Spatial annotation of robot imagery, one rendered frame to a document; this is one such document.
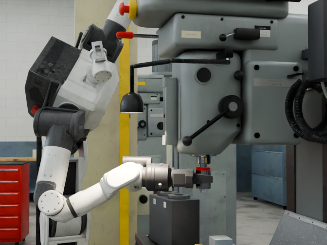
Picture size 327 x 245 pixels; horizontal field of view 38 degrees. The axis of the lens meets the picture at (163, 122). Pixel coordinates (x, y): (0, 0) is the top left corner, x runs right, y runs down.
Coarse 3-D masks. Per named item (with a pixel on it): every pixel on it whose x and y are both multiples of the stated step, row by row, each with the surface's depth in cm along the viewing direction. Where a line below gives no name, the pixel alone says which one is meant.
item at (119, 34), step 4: (120, 32) 156; (124, 32) 156; (128, 32) 156; (132, 32) 156; (116, 36) 156; (120, 36) 156; (124, 36) 156; (128, 36) 156; (132, 36) 156; (136, 36) 157; (140, 36) 157; (144, 36) 158; (148, 36) 158; (152, 36) 158; (156, 36) 158
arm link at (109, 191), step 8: (120, 168) 149; (128, 168) 148; (136, 168) 148; (104, 176) 149; (112, 176) 148; (120, 176) 148; (128, 176) 147; (136, 176) 147; (104, 184) 148; (112, 184) 147; (120, 184) 146; (128, 184) 148; (104, 192) 149; (112, 192) 147
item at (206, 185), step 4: (196, 172) 151; (200, 172) 149; (204, 172) 149; (208, 172) 149; (196, 184) 150; (200, 184) 149; (204, 184) 149; (208, 184) 149; (196, 188) 150; (200, 188) 149; (204, 188) 149; (208, 188) 149
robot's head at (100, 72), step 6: (96, 48) 166; (90, 54) 167; (96, 54) 165; (96, 66) 162; (102, 66) 162; (108, 66) 163; (90, 72) 169; (96, 72) 161; (102, 72) 162; (108, 72) 163; (96, 78) 164; (102, 78) 165; (108, 78) 165
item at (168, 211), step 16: (176, 192) 192; (160, 208) 187; (176, 208) 179; (192, 208) 181; (160, 224) 187; (176, 224) 178; (192, 224) 181; (160, 240) 187; (176, 240) 178; (192, 240) 181
